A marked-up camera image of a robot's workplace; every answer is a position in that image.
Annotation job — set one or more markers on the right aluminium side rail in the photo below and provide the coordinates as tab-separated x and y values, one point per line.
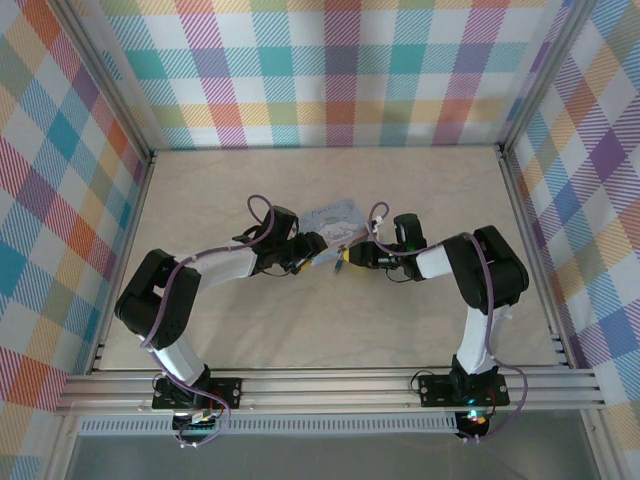
537	260

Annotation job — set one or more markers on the left aluminium side rail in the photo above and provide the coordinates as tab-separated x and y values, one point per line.
122	240

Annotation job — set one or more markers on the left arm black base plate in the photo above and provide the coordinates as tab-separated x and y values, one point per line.
227	390

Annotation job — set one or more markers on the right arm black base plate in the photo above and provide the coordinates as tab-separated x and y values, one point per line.
435	390

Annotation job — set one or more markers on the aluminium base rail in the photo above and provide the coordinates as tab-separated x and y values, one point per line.
325	387

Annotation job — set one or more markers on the aluminium side rail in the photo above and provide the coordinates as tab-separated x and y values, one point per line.
537	260
122	240

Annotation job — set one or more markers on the right aluminium frame post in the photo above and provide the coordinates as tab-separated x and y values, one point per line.
537	80

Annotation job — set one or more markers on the aluminium frame post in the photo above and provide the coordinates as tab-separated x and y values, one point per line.
537	80
107	80

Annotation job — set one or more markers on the pastel cartoon print box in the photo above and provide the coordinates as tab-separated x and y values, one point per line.
335	220

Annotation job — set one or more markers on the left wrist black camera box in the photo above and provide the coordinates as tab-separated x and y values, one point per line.
310	246

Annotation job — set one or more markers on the left aluminium frame post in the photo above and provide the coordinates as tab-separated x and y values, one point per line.
107	80

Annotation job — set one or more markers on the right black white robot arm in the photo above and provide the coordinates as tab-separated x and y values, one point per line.
492	270

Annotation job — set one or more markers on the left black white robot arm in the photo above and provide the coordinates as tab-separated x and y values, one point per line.
160	295

